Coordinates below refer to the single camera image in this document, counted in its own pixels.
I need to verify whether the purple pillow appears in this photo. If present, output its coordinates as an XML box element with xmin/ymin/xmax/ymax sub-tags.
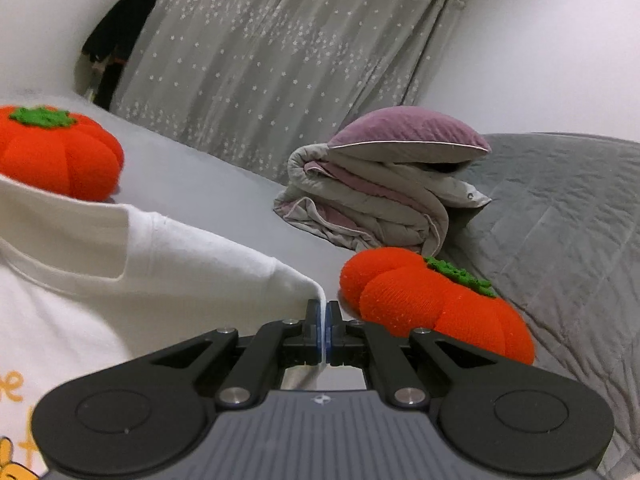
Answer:
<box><xmin>327</xmin><ymin>106</ymin><xmax>492</xmax><ymax>165</ymax></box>

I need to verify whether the grey quilted blanket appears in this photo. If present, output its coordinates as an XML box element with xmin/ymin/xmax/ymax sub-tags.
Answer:
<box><xmin>440</xmin><ymin>132</ymin><xmax>640</xmax><ymax>480</ymax></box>

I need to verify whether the grey star-print curtain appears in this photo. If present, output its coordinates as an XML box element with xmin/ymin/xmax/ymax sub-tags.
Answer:
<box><xmin>110</xmin><ymin>0</ymin><xmax>466</xmax><ymax>186</ymax></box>

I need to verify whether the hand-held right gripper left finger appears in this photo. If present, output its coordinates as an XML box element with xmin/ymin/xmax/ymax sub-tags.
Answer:
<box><xmin>150</xmin><ymin>301</ymin><xmax>323</xmax><ymax>409</ymax></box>

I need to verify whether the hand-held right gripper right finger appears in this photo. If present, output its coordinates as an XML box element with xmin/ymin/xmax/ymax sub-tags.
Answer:
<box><xmin>325</xmin><ymin>301</ymin><xmax>488</xmax><ymax>408</ymax></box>

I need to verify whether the white long-sleeve shirt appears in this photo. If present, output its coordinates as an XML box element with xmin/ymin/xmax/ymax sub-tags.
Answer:
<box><xmin>0</xmin><ymin>175</ymin><xmax>326</xmax><ymax>478</ymax></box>

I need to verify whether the orange pumpkin cushion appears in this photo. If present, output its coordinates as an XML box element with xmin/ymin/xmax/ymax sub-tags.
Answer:
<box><xmin>340</xmin><ymin>249</ymin><xmax>537</xmax><ymax>366</ymax></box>
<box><xmin>0</xmin><ymin>105</ymin><xmax>125</xmax><ymax>202</ymax></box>

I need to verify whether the black hanging jacket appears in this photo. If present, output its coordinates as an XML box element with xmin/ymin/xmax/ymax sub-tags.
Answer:
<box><xmin>80</xmin><ymin>0</ymin><xmax>158</xmax><ymax>111</ymax></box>

